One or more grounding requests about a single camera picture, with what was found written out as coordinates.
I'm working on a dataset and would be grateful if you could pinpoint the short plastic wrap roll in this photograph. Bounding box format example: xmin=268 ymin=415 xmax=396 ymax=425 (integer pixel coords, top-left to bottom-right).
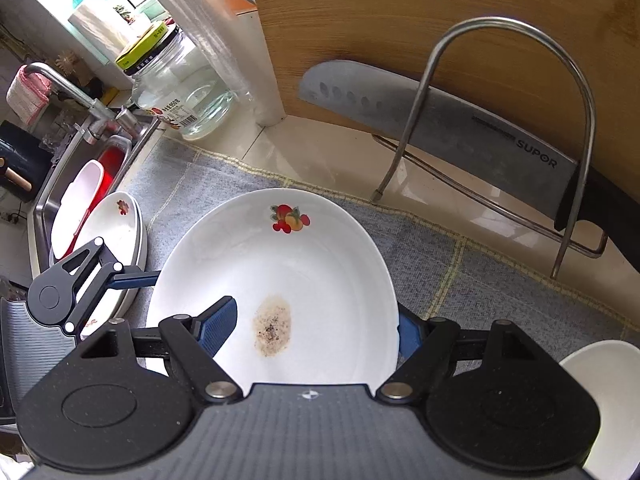
xmin=67 ymin=0 xmax=151 ymax=61

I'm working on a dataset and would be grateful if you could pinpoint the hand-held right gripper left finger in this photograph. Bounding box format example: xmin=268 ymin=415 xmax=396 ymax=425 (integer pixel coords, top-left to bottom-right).
xmin=75 ymin=295 xmax=242 ymax=404

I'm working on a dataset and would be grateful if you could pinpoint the metal wire rack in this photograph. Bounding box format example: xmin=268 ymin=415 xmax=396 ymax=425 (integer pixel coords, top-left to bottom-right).
xmin=370 ymin=16 xmax=609 ymax=281

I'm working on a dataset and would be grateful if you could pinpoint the steel sink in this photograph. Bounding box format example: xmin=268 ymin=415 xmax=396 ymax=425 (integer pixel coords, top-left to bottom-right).
xmin=27 ymin=125 xmax=161 ymax=281

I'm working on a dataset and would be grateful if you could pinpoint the grey blue checked cloth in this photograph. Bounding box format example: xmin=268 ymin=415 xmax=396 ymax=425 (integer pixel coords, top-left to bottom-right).
xmin=120 ymin=137 xmax=640 ymax=361

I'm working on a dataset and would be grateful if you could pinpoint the tall plastic wrap roll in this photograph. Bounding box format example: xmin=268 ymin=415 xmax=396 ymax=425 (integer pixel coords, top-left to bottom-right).
xmin=125 ymin=0 xmax=286 ymax=127

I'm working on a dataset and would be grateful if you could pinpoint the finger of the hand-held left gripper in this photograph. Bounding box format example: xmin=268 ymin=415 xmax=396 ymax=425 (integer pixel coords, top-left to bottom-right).
xmin=50 ymin=239 xmax=162 ymax=335

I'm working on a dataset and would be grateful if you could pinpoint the stained white fruit-print plate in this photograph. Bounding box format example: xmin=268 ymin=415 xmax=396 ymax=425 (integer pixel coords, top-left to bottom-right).
xmin=145 ymin=187 xmax=401 ymax=394

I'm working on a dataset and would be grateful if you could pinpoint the steel cleaver black handle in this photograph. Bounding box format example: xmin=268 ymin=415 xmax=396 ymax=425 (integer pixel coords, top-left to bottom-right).
xmin=299 ymin=59 xmax=609 ymax=234

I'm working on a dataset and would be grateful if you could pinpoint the bamboo cutting board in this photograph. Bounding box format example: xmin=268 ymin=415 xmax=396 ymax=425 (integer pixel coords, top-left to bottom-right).
xmin=242 ymin=0 xmax=640 ymax=243

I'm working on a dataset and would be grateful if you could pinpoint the white pink-flower bowl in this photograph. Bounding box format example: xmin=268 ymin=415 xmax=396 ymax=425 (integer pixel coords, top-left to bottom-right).
xmin=559 ymin=340 xmax=640 ymax=480

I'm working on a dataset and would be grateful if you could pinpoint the glass jar with dark lid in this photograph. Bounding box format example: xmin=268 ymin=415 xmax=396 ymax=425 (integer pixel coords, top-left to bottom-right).
xmin=116 ymin=21 xmax=237 ymax=142

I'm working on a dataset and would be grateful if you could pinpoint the pink striped rag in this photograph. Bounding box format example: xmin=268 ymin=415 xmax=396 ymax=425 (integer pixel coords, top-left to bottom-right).
xmin=6 ymin=64 xmax=54 ymax=126

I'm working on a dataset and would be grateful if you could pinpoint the steel faucet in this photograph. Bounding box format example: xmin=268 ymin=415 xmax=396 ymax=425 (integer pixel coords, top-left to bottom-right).
xmin=22 ymin=62 xmax=151 ymax=144

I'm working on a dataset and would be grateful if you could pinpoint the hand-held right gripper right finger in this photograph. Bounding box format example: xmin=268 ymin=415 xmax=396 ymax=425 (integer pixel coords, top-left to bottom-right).
xmin=376 ymin=310 xmax=538 ymax=404

